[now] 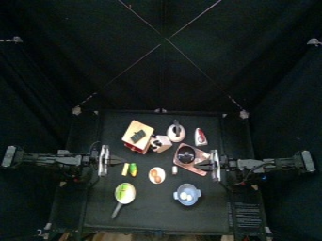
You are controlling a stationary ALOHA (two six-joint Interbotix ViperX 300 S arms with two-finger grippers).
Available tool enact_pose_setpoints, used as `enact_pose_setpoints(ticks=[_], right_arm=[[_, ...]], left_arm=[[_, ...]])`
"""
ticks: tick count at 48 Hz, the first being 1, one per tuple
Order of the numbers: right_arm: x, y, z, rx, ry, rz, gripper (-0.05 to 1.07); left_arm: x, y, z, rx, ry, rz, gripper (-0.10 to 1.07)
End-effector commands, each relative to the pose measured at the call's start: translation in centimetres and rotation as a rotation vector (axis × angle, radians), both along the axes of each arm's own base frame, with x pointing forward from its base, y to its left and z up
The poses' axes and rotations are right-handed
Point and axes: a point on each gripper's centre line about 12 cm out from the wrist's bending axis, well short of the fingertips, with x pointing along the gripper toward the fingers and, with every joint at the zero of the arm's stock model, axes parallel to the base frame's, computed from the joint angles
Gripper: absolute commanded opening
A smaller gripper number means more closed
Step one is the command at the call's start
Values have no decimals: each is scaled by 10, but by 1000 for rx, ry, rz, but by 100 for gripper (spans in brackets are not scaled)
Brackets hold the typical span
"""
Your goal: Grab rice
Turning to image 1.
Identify toy frying pan grey handle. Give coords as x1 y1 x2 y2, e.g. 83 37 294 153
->
110 182 139 220

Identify white plate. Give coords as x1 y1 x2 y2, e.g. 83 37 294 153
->
147 166 167 185

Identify black toy pot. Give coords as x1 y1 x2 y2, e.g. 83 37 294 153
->
176 146 197 165

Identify red white toy iron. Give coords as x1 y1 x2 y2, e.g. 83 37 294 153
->
193 127 210 148

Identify green toy vegetable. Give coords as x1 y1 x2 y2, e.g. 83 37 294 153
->
116 184 132 201

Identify small wooden toy cube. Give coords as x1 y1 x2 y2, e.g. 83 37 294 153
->
148 134 174 154

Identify wooden toy stove box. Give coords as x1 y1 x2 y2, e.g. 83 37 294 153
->
120 120 156 155

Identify white toy kettle black handle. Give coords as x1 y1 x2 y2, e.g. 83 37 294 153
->
166 119 187 143

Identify black toy grill plate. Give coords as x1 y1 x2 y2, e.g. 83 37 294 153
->
130 129 147 143

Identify white text label sticker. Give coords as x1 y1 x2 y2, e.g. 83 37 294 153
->
234 201 265 231

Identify green yellow toy corn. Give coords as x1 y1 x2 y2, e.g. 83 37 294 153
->
127 162 139 178

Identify yellow toy food piece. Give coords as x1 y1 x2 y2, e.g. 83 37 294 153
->
120 162 131 177

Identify pink toy tray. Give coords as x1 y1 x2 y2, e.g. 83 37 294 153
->
172 142 211 177

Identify blue toy pot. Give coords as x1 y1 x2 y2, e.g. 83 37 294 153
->
172 183 205 207

